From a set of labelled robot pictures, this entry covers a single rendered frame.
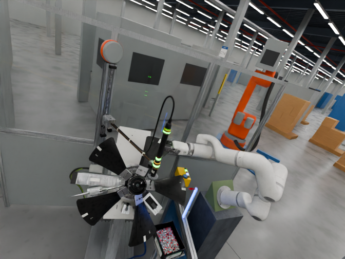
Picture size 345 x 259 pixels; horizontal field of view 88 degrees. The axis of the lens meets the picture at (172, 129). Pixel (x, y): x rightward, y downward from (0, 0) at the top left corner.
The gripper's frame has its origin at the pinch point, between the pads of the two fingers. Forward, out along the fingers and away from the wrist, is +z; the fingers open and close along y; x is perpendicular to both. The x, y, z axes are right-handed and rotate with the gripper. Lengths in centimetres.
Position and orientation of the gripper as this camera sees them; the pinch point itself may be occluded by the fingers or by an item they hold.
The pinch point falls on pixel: (164, 145)
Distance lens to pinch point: 113.2
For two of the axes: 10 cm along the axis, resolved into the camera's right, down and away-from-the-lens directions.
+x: 2.6, -8.9, -3.9
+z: -9.6, -1.8, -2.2
